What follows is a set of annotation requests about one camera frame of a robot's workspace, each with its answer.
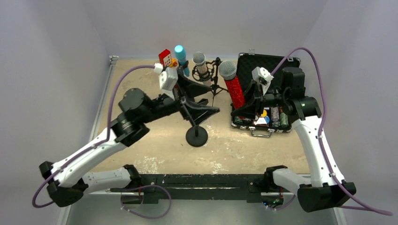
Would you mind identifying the rhinestone silver microphone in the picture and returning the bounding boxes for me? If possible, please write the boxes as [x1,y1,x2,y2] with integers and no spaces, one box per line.
[192,52,211,86]

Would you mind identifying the red glitter microphone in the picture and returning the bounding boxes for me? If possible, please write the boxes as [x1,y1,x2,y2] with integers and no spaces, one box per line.
[218,60,245,109]

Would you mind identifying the blue toy microphone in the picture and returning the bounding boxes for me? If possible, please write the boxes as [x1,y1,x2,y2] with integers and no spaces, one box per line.
[174,45,190,77]

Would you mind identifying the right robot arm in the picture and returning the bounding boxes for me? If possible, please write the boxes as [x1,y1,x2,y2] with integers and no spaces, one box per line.
[252,67,356,212]

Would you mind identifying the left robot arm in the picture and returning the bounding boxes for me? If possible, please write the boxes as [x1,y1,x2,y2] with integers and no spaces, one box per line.
[39,68,220,207]

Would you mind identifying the black poker chip case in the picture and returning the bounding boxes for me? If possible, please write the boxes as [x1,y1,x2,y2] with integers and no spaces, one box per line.
[231,52,301,138]

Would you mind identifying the red toy block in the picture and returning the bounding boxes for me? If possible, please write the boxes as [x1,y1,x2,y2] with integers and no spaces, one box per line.
[158,49,178,68]

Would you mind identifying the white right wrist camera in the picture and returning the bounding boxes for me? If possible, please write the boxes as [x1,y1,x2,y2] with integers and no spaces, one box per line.
[252,67,274,95]

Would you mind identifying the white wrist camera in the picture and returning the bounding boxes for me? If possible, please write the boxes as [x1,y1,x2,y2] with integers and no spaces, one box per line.
[252,67,274,95]
[153,63,178,100]

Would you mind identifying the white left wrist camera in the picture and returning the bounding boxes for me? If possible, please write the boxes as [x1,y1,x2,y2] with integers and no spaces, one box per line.
[153,63,178,100]

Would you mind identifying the black tripod shock mount stand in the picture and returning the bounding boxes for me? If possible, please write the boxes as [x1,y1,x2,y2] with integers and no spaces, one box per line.
[192,57,229,104]

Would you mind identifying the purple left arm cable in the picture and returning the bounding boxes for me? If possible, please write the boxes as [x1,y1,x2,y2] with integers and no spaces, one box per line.
[31,64,156,209]

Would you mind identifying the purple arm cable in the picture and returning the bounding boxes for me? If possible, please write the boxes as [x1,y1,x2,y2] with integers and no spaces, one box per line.
[271,47,394,217]
[31,64,156,209]

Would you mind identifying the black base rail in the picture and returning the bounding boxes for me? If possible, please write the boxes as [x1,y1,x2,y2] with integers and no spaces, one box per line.
[110,169,289,204]

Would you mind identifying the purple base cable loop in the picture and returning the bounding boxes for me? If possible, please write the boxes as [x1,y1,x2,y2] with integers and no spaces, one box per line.
[120,185,172,220]

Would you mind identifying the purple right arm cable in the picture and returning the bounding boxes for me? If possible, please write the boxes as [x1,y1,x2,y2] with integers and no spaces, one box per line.
[271,47,394,217]

